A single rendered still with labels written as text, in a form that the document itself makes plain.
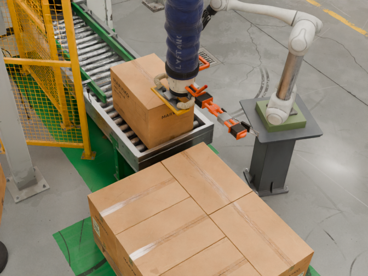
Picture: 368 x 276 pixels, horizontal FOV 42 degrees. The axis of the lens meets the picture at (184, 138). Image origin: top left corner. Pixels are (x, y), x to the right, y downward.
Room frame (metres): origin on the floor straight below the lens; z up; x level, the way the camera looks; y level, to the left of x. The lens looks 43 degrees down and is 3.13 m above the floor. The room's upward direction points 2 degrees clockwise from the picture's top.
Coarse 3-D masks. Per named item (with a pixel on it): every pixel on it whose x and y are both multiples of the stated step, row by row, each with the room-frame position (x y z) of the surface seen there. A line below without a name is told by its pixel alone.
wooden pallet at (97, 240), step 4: (96, 236) 2.08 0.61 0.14; (96, 240) 2.09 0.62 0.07; (100, 244) 2.03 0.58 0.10; (100, 248) 2.04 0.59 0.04; (104, 248) 1.98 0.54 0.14; (104, 252) 2.02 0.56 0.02; (108, 256) 1.99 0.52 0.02; (108, 260) 1.95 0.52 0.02; (112, 260) 1.88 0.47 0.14; (112, 264) 1.92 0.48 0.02; (112, 268) 1.89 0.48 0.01; (116, 268) 1.89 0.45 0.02; (116, 272) 1.86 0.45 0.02; (120, 272) 1.78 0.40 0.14
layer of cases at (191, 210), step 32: (192, 160) 2.51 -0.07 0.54; (96, 192) 2.16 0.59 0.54; (128, 192) 2.17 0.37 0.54; (160, 192) 2.18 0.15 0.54; (192, 192) 2.20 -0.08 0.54; (224, 192) 2.21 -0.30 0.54; (96, 224) 2.05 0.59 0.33; (128, 224) 1.90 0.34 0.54; (160, 224) 1.91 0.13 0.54; (192, 224) 1.92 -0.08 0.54; (224, 224) 1.93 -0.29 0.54; (256, 224) 1.95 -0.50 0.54; (128, 256) 1.67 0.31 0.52; (160, 256) 1.67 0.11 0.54; (192, 256) 1.68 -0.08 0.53; (224, 256) 1.69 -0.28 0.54; (256, 256) 1.70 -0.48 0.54; (288, 256) 1.71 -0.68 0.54
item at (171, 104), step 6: (162, 84) 2.72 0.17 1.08; (156, 90) 2.65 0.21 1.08; (162, 90) 2.62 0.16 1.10; (168, 90) 2.64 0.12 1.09; (162, 96) 2.58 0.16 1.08; (168, 102) 2.52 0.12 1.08; (174, 102) 2.50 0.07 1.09; (174, 108) 2.46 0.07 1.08; (180, 108) 2.46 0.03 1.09; (180, 114) 2.42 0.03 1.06
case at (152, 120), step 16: (128, 64) 3.13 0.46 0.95; (144, 64) 3.14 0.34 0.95; (160, 64) 3.15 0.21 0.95; (112, 80) 3.06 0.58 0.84; (128, 80) 2.92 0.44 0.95; (144, 80) 2.93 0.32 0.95; (160, 80) 2.94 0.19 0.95; (112, 96) 3.08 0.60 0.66; (128, 96) 2.84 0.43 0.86; (144, 96) 2.74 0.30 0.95; (128, 112) 2.85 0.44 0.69; (144, 112) 2.64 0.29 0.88; (160, 112) 2.65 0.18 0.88; (192, 112) 2.81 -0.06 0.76; (144, 128) 2.65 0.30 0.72; (160, 128) 2.65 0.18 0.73; (176, 128) 2.73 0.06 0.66; (192, 128) 2.81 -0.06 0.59; (160, 144) 2.65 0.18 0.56
